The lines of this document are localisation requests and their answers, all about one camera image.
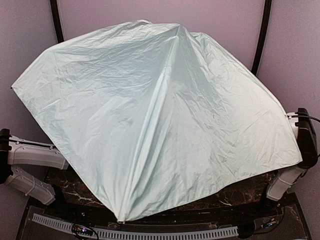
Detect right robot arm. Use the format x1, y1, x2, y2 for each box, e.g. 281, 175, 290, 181
265, 107, 320, 202

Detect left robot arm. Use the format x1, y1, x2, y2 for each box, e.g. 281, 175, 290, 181
0, 128, 69, 206

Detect mint green folding umbrella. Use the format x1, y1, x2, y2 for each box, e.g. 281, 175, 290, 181
12, 20, 302, 223

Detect left black frame post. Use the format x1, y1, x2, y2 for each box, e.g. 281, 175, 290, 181
50, 0, 64, 43

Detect grey slotted cable duct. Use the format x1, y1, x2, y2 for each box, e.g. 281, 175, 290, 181
31, 213, 239, 240

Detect right black frame post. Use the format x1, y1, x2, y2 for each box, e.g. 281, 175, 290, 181
251, 0, 273, 76

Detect black frame post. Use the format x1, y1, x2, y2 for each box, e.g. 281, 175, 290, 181
50, 0, 64, 43
251, 0, 273, 76

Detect black curved front rail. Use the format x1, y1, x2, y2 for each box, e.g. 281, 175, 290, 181
44, 202, 284, 226

